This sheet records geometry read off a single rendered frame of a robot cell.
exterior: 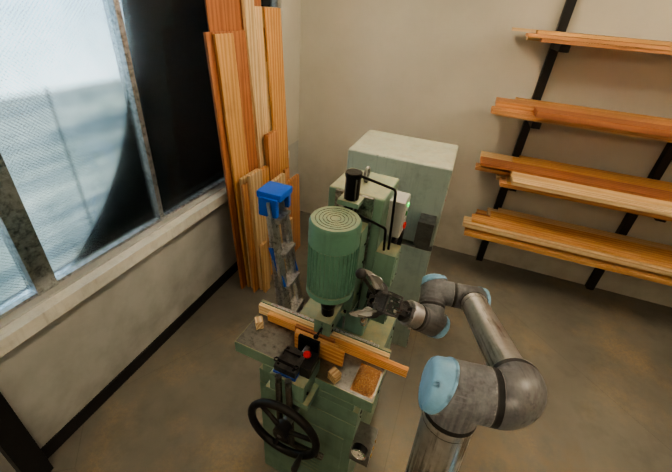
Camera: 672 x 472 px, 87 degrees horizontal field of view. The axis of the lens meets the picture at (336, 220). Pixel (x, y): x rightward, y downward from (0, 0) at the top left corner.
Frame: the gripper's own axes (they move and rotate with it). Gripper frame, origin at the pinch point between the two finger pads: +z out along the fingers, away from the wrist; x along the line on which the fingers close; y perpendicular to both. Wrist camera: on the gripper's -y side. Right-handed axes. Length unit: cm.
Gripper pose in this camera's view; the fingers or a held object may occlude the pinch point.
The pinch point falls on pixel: (355, 290)
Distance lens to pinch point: 116.9
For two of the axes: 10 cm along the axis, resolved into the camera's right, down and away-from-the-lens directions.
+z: -8.3, -4.3, -3.5
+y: 4.3, -0.9, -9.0
